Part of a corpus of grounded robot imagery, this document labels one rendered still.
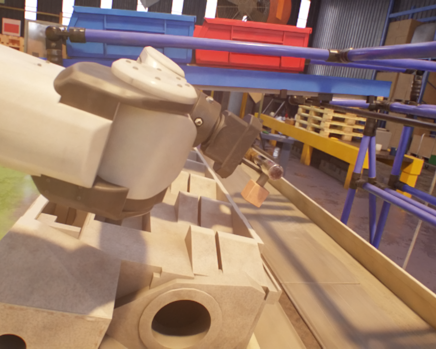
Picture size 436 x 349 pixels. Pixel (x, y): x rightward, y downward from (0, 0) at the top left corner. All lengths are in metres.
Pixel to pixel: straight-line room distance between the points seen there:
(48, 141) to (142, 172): 0.08
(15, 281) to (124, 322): 0.16
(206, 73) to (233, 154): 0.35
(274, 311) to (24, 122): 0.64
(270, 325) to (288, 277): 0.21
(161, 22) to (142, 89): 0.62
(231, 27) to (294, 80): 0.22
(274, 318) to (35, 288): 0.49
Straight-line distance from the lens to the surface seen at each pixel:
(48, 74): 0.28
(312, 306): 0.84
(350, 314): 0.86
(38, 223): 0.46
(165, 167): 0.32
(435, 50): 0.71
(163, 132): 0.29
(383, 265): 1.04
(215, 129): 0.57
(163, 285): 0.48
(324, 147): 6.08
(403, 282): 0.99
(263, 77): 0.92
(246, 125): 0.58
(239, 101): 11.41
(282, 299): 0.84
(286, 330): 0.74
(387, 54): 0.81
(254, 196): 0.60
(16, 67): 0.28
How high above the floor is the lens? 1.19
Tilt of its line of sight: 15 degrees down
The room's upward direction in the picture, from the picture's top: 9 degrees clockwise
